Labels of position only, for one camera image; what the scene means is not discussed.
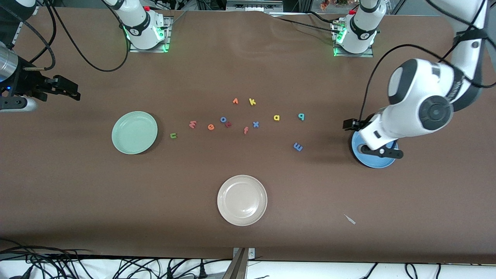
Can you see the small orange object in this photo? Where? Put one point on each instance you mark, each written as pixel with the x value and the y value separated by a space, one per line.
pixel 324 4

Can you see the beige plate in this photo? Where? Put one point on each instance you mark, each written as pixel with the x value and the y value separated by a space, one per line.
pixel 242 200

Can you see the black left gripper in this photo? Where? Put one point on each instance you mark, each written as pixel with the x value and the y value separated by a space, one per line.
pixel 365 124

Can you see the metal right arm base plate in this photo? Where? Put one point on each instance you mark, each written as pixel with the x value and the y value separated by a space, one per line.
pixel 168 35

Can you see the yellow foam letter k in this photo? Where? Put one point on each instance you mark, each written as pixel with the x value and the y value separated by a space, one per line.
pixel 252 102

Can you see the blue plate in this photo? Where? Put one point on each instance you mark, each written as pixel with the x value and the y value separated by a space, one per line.
pixel 372 162

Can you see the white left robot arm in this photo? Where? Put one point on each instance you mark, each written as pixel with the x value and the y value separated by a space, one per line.
pixel 418 97

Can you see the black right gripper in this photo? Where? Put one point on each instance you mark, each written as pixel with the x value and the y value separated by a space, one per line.
pixel 24 83

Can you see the aluminium frame rail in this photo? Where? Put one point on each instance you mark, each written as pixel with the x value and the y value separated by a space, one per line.
pixel 19 33

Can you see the blue foam letter m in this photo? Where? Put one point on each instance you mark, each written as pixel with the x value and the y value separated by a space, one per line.
pixel 298 147

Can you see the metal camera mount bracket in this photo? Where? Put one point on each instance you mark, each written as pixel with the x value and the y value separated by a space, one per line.
pixel 238 265

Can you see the white paper scrap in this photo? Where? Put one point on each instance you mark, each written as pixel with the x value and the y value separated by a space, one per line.
pixel 350 219

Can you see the grey box behind table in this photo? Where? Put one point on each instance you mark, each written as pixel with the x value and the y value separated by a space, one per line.
pixel 254 6

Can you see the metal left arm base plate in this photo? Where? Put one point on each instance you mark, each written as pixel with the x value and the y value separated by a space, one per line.
pixel 368 55

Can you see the green plate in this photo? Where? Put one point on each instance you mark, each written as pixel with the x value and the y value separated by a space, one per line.
pixel 134 133

